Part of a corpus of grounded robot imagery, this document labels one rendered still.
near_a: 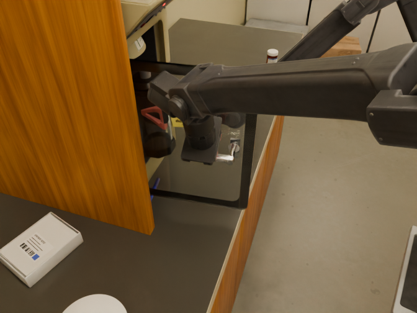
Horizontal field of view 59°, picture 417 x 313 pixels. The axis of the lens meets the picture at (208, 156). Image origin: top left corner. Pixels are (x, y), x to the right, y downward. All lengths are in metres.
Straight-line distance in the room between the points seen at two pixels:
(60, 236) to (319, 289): 1.41
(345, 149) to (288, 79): 2.48
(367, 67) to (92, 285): 0.78
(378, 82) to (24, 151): 0.86
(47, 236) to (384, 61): 0.87
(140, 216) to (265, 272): 1.20
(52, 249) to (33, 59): 0.45
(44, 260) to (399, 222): 2.01
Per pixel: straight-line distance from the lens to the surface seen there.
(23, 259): 1.00
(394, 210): 2.55
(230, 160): 0.80
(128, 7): 0.73
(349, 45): 3.74
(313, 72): 0.39
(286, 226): 2.25
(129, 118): 0.75
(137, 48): 0.97
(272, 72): 0.43
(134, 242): 1.00
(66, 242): 1.00
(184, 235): 1.00
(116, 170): 0.87
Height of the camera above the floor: 1.74
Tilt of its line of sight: 41 degrees down
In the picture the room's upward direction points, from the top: straight up
